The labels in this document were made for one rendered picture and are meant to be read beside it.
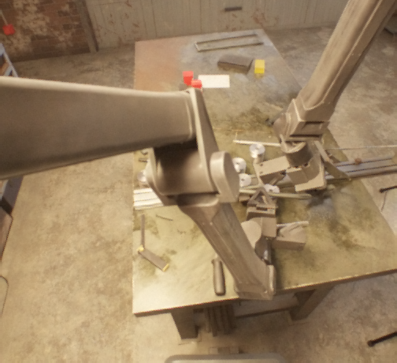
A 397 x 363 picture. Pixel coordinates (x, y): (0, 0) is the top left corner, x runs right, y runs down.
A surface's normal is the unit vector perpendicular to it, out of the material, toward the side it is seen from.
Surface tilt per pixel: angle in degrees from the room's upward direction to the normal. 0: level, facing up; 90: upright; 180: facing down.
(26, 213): 0
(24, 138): 73
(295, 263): 0
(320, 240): 0
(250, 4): 90
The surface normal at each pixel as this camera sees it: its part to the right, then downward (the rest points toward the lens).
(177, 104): 0.81, -0.13
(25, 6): 0.14, 0.73
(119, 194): -0.04, -0.67
